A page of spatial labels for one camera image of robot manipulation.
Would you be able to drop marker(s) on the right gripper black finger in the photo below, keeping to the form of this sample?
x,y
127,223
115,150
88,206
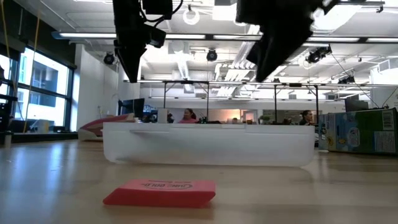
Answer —
x,y
254,54
280,49

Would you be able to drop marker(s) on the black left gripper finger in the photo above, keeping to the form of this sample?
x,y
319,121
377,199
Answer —
x,y
132,63

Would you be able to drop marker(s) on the translucent white plastic box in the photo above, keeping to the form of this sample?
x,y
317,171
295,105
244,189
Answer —
x,y
208,146

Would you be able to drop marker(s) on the green and blue crayon carton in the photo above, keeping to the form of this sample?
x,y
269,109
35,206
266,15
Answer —
x,y
360,133

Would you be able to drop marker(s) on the pink rubber eraser block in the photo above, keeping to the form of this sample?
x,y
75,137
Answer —
x,y
161,194

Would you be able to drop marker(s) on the round black ceiling lamp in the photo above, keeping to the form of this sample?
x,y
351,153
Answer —
x,y
109,58
211,55

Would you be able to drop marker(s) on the black ceiling lamp cluster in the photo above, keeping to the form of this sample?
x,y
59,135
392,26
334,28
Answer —
x,y
317,54

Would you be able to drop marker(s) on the long ceiling light bar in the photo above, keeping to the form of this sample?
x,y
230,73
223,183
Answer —
x,y
90,35

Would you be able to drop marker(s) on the black computer monitor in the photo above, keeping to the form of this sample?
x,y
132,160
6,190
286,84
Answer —
x,y
356,104
133,107

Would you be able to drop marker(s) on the white cylinder cup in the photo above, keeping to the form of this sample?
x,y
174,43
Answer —
x,y
162,115

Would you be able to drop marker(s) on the pink and white stapler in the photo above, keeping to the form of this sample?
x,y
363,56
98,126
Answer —
x,y
99,126

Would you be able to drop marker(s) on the person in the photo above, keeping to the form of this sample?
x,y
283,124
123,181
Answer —
x,y
306,118
188,117

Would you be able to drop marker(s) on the large black-framed window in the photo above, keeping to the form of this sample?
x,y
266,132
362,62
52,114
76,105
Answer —
x,y
43,87

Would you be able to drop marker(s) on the small grey cylinder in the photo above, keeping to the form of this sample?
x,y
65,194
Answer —
x,y
7,138

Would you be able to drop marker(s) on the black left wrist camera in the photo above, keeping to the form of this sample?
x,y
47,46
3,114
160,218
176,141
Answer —
x,y
157,37

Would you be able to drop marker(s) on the black metal frame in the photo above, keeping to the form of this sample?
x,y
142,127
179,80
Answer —
x,y
186,82
295,85

